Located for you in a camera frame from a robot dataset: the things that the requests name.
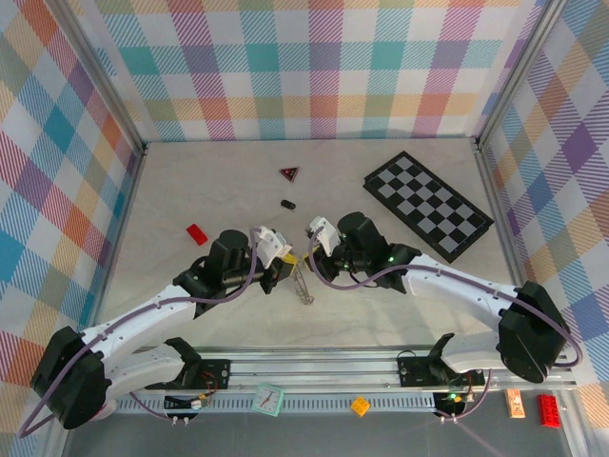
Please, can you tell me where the metal keyring bunch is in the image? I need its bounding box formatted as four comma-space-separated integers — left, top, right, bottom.
292, 259, 318, 307

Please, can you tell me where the red block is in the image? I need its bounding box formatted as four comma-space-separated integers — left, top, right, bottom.
185, 223, 209, 247

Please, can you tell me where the black grey chessboard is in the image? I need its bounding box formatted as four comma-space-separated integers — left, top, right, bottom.
363, 150, 495, 262

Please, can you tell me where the teal toy clock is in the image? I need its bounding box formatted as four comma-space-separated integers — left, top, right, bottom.
251, 383, 285, 419

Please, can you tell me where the red toy brick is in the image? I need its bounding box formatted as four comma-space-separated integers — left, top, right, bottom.
537, 393, 562, 429

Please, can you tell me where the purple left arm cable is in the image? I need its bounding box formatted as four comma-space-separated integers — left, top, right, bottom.
17, 227, 267, 438

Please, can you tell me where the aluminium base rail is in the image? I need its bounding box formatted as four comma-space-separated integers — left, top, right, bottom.
108, 345, 580, 394

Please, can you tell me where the aluminium frame side rail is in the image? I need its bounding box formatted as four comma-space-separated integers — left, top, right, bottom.
83, 141, 149, 332
473, 136, 594, 457

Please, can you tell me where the slotted grey cable duct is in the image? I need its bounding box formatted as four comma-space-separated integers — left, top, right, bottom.
111, 392, 470, 415

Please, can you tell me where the aluminium frame post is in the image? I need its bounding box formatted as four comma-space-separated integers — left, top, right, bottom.
473, 0, 570, 151
45, 0, 148, 156

